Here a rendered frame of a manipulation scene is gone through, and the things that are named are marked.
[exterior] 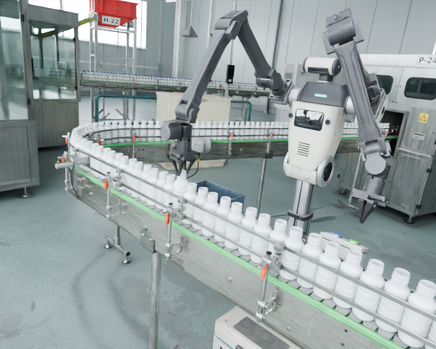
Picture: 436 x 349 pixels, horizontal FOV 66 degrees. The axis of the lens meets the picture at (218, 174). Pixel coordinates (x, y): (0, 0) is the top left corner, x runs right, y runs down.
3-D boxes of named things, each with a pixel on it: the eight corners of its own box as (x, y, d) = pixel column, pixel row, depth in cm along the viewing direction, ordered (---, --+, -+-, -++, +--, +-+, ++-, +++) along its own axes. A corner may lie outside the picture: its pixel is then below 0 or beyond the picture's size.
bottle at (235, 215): (243, 246, 121) (249, 205, 117) (232, 251, 117) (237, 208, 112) (232, 239, 125) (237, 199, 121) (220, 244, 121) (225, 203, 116)
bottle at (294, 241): (281, 268, 110) (288, 222, 105) (299, 273, 108) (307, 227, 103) (277, 278, 105) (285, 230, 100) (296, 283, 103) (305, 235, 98)
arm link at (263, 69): (247, -1, 129) (227, 1, 135) (230, 25, 126) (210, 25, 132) (284, 80, 162) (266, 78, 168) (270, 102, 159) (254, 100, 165)
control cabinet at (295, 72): (296, 149, 794) (310, 65, 737) (311, 154, 753) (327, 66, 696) (269, 150, 754) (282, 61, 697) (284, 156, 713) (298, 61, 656)
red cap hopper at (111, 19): (95, 136, 732) (93, -6, 649) (89, 129, 791) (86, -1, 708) (136, 135, 777) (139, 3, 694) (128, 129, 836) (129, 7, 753)
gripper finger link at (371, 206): (365, 225, 103) (376, 196, 103) (343, 217, 108) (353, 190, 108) (371, 226, 109) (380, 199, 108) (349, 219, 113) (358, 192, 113)
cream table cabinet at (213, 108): (208, 157, 641) (214, 95, 606) (224, 166, 590) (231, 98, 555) (153, 160, 587) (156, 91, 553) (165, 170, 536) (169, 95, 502)
